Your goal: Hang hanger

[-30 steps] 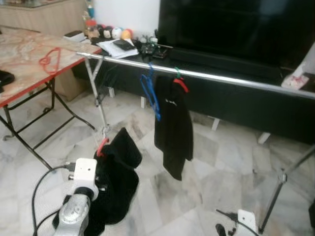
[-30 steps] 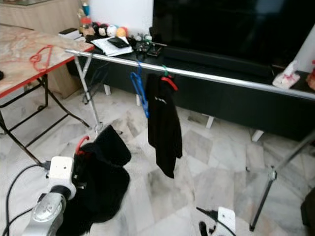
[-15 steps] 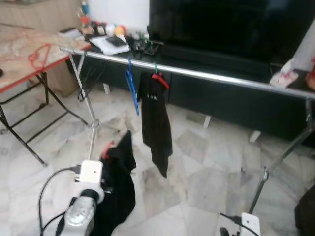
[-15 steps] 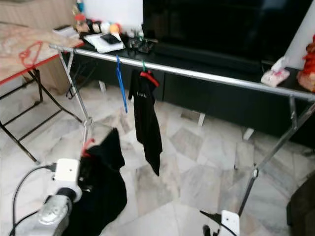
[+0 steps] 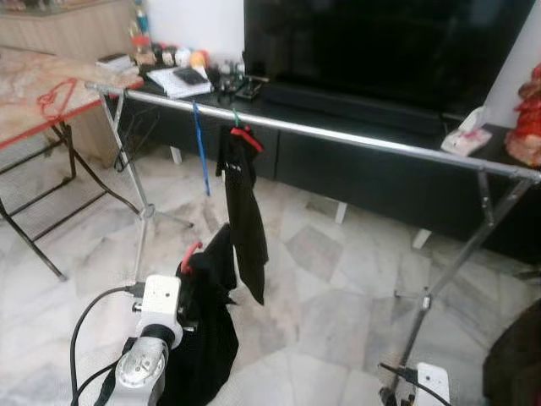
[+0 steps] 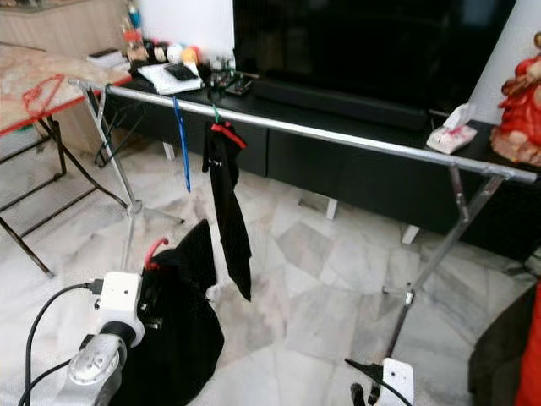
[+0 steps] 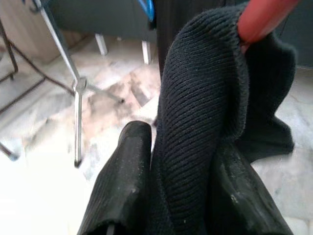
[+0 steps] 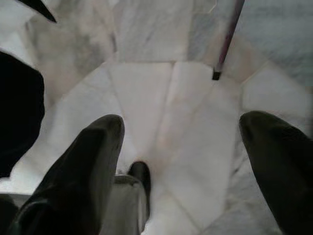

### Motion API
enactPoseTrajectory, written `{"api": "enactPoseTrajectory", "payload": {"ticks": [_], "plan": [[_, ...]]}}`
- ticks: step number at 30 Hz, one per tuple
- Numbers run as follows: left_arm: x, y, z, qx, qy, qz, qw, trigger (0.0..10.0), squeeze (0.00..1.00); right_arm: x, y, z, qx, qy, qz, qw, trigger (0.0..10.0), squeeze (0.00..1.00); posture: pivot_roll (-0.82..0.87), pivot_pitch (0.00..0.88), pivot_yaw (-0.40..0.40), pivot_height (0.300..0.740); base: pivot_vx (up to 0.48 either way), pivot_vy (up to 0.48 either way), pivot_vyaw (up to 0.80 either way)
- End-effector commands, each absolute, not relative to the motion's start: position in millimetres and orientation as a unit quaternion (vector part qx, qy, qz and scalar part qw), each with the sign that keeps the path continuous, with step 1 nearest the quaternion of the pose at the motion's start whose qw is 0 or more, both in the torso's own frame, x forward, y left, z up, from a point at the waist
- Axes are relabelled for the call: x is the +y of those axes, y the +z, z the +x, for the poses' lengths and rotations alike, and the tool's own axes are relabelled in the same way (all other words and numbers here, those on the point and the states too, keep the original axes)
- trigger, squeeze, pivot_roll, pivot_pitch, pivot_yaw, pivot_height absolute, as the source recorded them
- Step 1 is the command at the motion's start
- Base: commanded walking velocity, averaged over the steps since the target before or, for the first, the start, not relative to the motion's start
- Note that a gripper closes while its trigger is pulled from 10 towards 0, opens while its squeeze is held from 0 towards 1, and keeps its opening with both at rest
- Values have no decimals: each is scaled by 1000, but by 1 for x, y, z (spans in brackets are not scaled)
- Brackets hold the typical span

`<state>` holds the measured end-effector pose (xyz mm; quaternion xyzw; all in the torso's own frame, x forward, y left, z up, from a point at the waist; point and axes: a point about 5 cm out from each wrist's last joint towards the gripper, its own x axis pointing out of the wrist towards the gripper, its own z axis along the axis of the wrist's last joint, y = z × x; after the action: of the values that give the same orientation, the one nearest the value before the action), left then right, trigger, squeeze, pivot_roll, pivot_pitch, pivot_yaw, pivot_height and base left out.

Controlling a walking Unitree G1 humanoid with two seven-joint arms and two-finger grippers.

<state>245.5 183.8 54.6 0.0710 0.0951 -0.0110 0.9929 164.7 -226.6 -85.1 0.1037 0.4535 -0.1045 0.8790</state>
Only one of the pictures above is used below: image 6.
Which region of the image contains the blue plastic hanger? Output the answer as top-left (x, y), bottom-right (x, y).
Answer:
top-left (172, 95), bottom-right (193, 195)

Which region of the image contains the brown grey fabric sofa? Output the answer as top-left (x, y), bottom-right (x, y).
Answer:
top-left (469, 288), bottom-right (541, 406)

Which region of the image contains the red cushion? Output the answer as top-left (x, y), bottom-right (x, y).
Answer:
top-left (516, 283), bottom-right (541, 406)

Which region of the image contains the black TV console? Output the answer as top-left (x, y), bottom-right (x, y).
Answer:
top-left (101, 74), bottom-right (541, 264)

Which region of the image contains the pink white tissue pack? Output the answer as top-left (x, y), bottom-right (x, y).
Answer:
top-left (426, 103), bottom-right (479, 156)

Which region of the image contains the black soundbar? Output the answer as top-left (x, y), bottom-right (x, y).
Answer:
top-left (252, 76), bottom-right (434, 134)

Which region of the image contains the red laughing Buddha statue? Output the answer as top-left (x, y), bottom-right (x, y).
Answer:
top-left (490, 32), bottom-right (541, 167)

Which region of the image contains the black remote control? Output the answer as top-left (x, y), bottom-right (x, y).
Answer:
top-left (227, 74), bottom-right (260, 97)

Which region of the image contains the large black television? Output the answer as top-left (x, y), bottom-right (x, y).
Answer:
top-left (232, 0), bottom-right (517, 112)

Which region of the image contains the white booklet stack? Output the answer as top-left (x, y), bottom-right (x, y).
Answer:
top-left (135, 62), bottom-right (205, 96)

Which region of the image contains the small white flat box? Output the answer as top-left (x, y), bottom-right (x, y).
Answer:
top-left (88, 49), bottom-right (124, 69)

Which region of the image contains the gold blue trophy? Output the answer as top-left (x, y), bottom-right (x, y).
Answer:
top-left (123, 0), bottom-right (145, 66)

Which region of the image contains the light wooden cabinet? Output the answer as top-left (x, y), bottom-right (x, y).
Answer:
top-left (0, 0), bottom-right (128, 58)

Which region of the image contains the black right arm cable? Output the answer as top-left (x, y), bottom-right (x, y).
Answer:
top-left (345, 358), bottom-right (417, 406)

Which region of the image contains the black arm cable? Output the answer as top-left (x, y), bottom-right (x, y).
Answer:
top-left (345, 358), bottom-right (417, 406)
top-left (23, 282), bottom-right (107, 406)

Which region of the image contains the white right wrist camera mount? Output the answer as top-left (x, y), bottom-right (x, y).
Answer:
top-left (382, 358), bottom-right (416, 406)

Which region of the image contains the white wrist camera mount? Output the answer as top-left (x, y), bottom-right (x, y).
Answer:
top-left (382, 358), bottom-right (416, 406)
top-left (97, 271), bottom-right (145, 337)

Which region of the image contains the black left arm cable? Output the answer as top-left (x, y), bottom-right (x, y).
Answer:
top-left (23, 282), bottom-right (107, 406)

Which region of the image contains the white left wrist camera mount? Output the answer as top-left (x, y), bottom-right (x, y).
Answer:
top-left (97, 271), bottom-right (145, 337)

